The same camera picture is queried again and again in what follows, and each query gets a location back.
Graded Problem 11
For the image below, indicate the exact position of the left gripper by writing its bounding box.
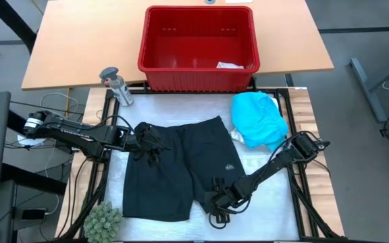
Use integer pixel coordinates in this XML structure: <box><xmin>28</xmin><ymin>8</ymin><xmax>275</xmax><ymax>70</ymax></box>
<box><xmin>133</xmin><ymin>121</ymin><xmax>172</xmax><ymax>167</ymax></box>

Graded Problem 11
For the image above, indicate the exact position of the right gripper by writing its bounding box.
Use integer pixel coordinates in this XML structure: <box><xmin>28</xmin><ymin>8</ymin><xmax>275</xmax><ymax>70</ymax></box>
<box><xmin>203</xmin><ymin>188</ymin><xmax>242</xmax><ymax>225</ymax></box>

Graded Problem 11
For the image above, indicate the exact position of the navy garment with logo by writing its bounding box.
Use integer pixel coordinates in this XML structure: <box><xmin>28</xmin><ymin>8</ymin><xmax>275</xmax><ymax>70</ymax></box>
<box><xmin>122</xmin><ymin>115</ymin><xmax>248</xmax><ymax>223</ymax></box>

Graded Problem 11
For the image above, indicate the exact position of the teal garment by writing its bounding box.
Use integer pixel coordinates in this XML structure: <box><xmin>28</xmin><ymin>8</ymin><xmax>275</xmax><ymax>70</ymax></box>
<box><xmin>230</xmin><ymin>90</ymin><xmax>290</xmax><ymax>152</ymax></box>

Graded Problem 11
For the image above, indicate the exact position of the small white garment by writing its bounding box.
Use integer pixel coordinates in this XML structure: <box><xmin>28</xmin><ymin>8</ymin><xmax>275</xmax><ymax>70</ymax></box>
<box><xmin>215</xmin><ymin>61</ymin><xmax>245</xmax><ymax>70</ymax></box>

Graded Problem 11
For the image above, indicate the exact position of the red plastic laundry bin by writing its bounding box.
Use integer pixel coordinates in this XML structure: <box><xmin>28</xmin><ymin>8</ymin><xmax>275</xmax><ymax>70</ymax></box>
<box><xmin>137</xmin><ymin>5</ymin><xmax>261</xmax><ymax>93</ymax></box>

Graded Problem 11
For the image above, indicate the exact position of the clear spray bottle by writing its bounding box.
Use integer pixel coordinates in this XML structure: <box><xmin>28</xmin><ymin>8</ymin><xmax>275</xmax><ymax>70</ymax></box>
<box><xmin>99</xmin><ymin>66</ymin><xmax>134</xmax><ymax>107</ymax></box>

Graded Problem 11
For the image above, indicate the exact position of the light wooden side board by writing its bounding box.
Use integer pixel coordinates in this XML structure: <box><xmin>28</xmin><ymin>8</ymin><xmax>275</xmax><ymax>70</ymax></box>
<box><xmin>55</xmin><ymin>87</ymin><xmax>114</xmax><ymax>237</ymax></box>
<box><xmin>288</xmin><ymin>86</ymin><xmax>346</xmax><ymax>237</ymax></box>

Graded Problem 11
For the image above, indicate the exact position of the green artificial plant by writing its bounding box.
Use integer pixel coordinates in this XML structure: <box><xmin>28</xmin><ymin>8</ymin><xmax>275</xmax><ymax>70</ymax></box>
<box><xmin>83</xmin><ymin>201</ymin><xmax>124</xmax><ymax>243</ymax></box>

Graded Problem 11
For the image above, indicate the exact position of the black power adapter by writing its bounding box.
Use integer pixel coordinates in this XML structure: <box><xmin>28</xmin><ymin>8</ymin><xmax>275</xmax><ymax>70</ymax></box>
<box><xmin>21</xmin><ymin>208</ymin><xmax>48</xmax><ymax>221</ymax></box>

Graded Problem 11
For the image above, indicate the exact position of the light wooden desk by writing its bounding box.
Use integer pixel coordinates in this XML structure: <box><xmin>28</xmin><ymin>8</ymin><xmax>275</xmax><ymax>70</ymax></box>
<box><xmin>21</xmin><ymin>0</ymin><xmax>335</xmax><ymax>91</ymax></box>

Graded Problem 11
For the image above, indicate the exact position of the black metal beam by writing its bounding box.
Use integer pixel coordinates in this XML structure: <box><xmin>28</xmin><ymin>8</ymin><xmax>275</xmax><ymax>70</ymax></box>
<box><xmin>0</xmin><ymin>0</ymin><xmax>37</xmax><ymax>53</ymax></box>

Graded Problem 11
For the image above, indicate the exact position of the grey metal desk leg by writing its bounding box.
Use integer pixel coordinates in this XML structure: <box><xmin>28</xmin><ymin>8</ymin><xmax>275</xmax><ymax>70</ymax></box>
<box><xmin>348</xmin><ymin>57</ymin><xmax>389</xmax><ymax>123</ymax></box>

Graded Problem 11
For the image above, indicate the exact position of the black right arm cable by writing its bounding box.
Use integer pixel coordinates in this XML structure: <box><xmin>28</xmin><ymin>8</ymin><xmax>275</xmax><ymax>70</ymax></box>
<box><xmin>208</xmin><ymin>197</ymin><xmax>252</xmax><ymax>230</ymax></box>

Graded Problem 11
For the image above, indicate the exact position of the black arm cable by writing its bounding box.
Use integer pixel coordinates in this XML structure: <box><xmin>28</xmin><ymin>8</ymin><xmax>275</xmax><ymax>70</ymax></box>
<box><xmin>208</xmin><ymin>197</ymin><xmax>252</xmax><ymax>230</ymax></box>
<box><xmin>95</xmin><ymin>114</ymin><xmax>138</xmax><ymax>136</ymax></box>

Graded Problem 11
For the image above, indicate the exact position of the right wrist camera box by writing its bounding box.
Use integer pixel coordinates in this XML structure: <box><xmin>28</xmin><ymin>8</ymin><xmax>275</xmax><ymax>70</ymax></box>
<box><xmin>210</xmin><ymin>176</ymin><xmax>226</xmax><ymax>192</ymax></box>

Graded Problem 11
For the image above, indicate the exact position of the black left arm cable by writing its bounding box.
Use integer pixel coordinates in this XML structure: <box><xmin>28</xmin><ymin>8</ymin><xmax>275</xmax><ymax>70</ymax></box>
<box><xmin>95</xmin><ymin>114</ymin><xmax>138</xmax><ymax>136</ymax></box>

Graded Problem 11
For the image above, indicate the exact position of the black aluminium frame rail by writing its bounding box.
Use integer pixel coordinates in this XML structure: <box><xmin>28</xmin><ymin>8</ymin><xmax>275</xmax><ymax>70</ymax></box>
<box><xmin>270</xmin><ymin>86</ymin><xmax>344</xmax><ymax>241</ymax></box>
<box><xmin>59</xmin><ymin>89</ymin><xmax>120</xmax><ymax>241</ymax></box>

